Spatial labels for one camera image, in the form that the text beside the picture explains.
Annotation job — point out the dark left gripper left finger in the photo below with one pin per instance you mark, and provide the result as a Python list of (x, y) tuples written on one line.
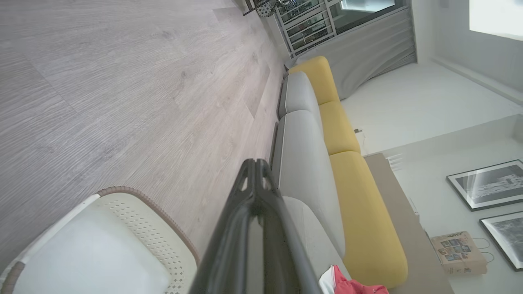
[(224, 253)]

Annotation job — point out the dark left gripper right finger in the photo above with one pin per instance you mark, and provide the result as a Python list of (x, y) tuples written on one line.
[(282, 261)]

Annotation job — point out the red garment with white panels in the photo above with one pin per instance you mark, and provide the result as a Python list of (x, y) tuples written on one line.
[(355, 288)]

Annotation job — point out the grey sofa seat cushion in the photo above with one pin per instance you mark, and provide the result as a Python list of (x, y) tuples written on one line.
[(300, 96), (314, 241), (304, 163)]

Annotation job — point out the yellow sofa back cushion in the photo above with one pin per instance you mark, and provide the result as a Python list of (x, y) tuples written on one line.
[(337, 128), (367, 220), (318, 77)]

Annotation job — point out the white basket with brown rim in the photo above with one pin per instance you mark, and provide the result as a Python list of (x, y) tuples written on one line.
[(163, 237)]

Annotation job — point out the white basket liner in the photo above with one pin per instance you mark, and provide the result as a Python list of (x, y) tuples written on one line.
[(94, 253)]

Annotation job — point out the small white vent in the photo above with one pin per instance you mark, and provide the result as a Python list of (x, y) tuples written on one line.
[(395, 162)]

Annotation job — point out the brown printed paper bag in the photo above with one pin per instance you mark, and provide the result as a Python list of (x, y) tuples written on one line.
[(459, 253)]

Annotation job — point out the black framed picture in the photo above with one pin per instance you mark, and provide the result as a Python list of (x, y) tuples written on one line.
[(508, 237), (490, 185)]

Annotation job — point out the grey curtain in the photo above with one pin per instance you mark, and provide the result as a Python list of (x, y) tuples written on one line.
[(367, 53)]

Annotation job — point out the black dotted furniture piece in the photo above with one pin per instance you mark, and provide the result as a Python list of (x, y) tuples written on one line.
[(265, 9)]

